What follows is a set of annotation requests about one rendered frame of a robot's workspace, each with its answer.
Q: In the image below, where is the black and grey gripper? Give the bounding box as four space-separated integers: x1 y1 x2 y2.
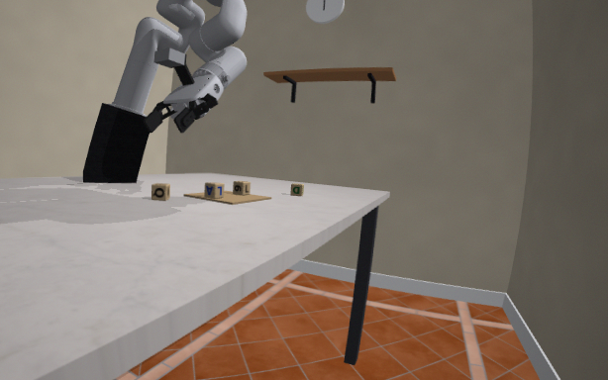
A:
143 68 224 133

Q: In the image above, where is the beige letter block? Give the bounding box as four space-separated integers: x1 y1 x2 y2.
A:
233 181 251 195
152 183 170 201
290 183 304 196
204 182 224 199

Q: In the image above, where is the tan flat mat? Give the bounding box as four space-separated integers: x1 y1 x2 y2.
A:
183 191 271 205

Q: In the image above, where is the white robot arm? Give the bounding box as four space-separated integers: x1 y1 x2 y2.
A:
108 0 247 116

